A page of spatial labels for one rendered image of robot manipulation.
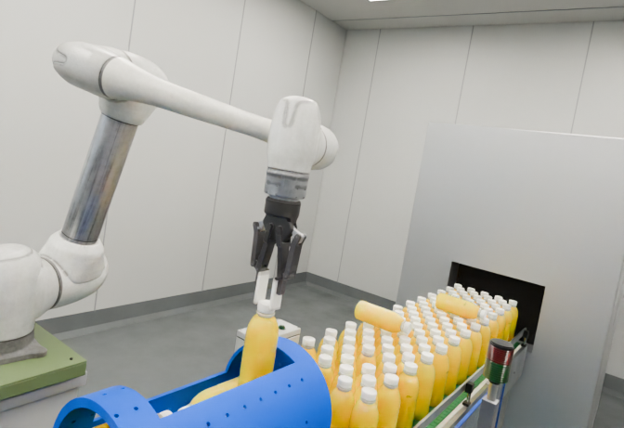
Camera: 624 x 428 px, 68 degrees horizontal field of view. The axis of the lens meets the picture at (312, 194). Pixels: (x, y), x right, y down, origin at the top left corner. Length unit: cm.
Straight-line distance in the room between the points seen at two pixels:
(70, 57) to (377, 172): 481
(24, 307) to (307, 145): 84
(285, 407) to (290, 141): 52
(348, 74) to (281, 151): 528
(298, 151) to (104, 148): 64
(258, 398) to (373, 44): 546
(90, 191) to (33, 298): 31
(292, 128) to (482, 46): 474
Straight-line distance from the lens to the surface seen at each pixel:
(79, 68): 121
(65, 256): 146
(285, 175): 92
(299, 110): 92
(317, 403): 106
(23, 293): 137
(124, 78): 114
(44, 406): 146
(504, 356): 137
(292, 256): 94
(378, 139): 577
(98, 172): 139
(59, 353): 146
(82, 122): 386
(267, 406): 96
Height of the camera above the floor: 166
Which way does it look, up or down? 4 degrees down
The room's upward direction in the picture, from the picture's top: 9 degrees clockwise
